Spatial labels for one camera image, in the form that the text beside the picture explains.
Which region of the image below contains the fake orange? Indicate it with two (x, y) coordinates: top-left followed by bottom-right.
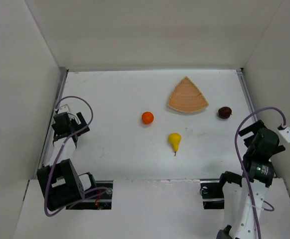
(141, 112), (154, 125)

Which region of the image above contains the fake yellow pear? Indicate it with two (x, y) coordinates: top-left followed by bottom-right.
(168, 133), (181, 155)

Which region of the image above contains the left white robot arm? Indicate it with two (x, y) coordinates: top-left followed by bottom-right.
(37, 112), (97, 212)

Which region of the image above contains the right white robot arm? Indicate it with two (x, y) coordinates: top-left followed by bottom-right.
(217, 120), (285, 239)

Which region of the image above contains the woven triangular fruit bowl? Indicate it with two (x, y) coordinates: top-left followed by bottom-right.
(167, 76), (209, 114)

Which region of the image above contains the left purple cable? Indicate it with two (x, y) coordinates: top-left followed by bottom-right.
(44, 96), (111, 218)

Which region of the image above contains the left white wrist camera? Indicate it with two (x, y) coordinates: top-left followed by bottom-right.
(56, 104), (71, 114)

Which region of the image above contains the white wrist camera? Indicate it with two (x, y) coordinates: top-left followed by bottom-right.
(56, 104), (71, 114)
(278, 126), (290, 143)

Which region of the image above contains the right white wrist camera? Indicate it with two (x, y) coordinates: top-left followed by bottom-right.
(278, 126), (290, 143)

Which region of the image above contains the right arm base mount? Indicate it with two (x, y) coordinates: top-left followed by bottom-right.
(199, 179), (224, 210)

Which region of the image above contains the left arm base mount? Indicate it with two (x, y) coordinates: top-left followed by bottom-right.
(66, 181), (113, 210)

